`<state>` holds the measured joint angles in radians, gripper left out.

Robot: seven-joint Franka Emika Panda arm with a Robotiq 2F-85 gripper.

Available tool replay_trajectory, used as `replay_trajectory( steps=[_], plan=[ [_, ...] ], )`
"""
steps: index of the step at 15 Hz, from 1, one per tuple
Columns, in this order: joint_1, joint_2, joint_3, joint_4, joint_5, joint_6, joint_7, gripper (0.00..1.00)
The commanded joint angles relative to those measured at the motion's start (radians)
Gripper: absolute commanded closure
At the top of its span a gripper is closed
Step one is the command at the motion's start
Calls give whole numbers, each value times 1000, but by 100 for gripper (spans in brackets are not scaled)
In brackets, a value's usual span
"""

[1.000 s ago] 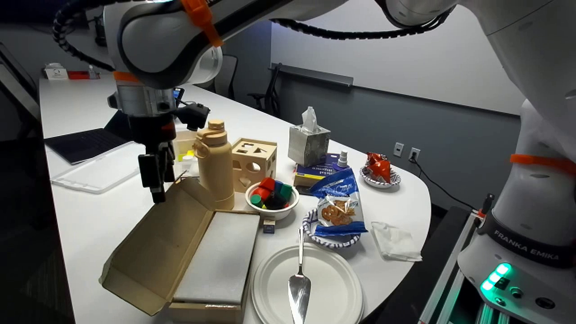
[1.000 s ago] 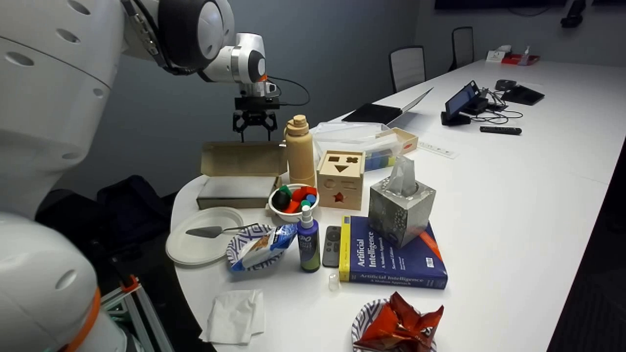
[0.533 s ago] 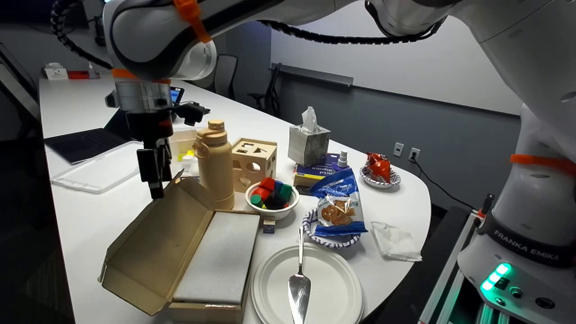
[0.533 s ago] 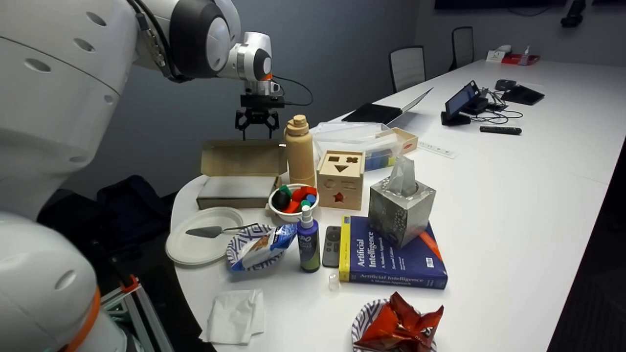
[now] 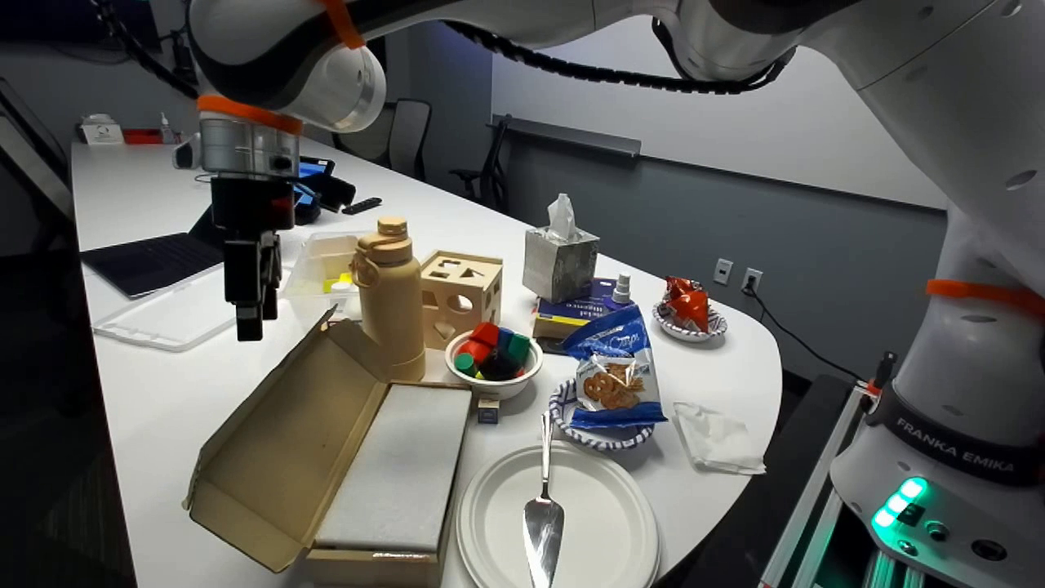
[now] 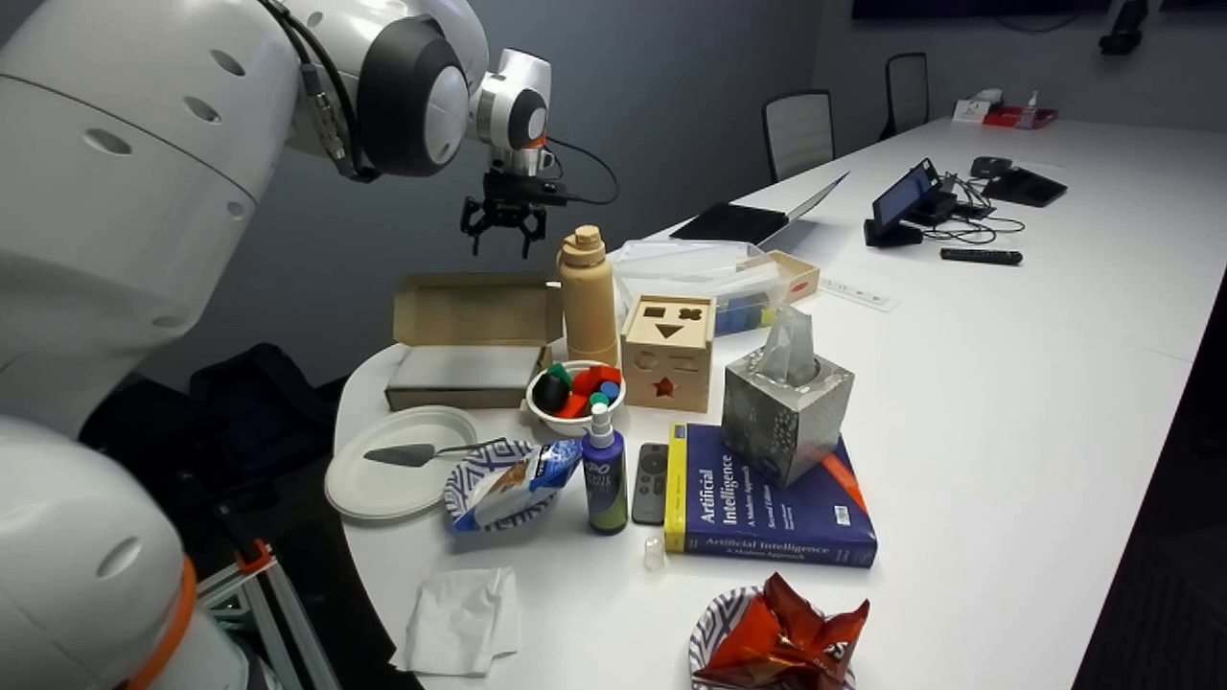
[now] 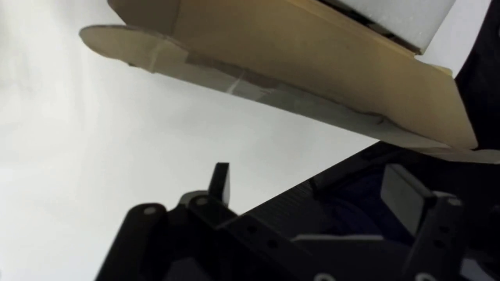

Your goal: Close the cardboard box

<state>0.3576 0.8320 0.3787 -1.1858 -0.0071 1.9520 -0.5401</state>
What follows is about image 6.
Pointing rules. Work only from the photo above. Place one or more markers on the small clear bottle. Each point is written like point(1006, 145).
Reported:
point(1030, 113)

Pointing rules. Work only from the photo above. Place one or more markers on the black flat pad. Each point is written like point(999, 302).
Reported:
point(1026, 187)

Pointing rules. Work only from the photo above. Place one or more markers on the wooden shape sorter box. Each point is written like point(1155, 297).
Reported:
point(671, 369)

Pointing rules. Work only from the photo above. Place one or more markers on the long black remote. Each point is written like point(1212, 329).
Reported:
point(980, 256)

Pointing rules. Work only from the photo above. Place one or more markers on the patterned paper plate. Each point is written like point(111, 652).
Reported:
point(470, 470)
point(709, 623)

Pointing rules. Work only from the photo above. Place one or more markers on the tablet on stand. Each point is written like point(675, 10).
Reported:
point(899, 201)

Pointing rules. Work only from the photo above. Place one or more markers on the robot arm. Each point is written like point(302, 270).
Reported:
point(125, 192)

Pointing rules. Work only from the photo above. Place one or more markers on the small black remote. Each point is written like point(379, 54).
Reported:
point(650, 484)

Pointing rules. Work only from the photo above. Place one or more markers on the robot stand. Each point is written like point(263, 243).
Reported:
point(278, 613)

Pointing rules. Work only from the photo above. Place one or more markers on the small cardboard box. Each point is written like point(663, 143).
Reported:
point(796, 276)

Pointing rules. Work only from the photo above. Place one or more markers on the red snack bag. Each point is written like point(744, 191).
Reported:
point(786, 637)

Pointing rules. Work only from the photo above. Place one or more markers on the red box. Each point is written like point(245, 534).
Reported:
point(1007, 118)

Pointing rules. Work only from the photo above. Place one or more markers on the white power strip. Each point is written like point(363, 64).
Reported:
point(858, 293)

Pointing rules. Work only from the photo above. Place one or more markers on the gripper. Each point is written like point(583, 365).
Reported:
point(513, 203)

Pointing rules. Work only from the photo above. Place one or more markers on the purple spray bottle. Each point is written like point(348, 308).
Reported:
point(605, 479)

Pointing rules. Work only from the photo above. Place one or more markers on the clear plastic cap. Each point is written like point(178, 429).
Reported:
point(654, 556)

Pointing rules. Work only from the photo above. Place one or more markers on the blue and white snack bag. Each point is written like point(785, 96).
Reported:
point(518, 484)

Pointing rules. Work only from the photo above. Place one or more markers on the heap of toy shapes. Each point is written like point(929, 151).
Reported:
point(585, 383)

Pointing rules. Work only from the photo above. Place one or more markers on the black bag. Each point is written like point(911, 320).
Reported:
point(240, 402)

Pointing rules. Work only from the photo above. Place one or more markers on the small black device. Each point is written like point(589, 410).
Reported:
point(989, 165)

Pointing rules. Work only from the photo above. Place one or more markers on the grey tissue box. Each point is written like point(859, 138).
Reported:
point(781, 422)

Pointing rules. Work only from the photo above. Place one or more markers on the white bowl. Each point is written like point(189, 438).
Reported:
point(566, 425)

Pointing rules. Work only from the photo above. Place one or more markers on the tan water bottle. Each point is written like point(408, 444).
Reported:
point(588, 297)

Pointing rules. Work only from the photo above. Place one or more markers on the clear plastic container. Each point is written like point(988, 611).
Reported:
point(690, 268)

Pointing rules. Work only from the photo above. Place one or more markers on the blue book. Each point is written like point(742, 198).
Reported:
point(757, 508)

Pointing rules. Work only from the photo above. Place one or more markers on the white paper plate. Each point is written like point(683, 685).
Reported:
point(383, 489)

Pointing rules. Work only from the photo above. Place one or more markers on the white napkin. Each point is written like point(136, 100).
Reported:
point(460, 623)

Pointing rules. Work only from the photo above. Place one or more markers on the office chair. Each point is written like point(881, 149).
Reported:
point(798, 132)
point(906, 94)

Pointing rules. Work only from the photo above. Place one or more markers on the laptop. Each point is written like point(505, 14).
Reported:
point(733, 222)

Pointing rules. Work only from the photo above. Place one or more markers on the white tissue box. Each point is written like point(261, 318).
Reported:
point(973, 107)

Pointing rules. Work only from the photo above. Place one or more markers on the metal spatula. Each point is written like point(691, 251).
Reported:
point(403, 454)

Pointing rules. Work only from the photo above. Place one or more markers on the camera on mount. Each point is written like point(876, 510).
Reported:
point(1123, 29)

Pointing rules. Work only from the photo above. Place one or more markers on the row of coloured blocks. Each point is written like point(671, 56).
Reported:
point(743, 314)

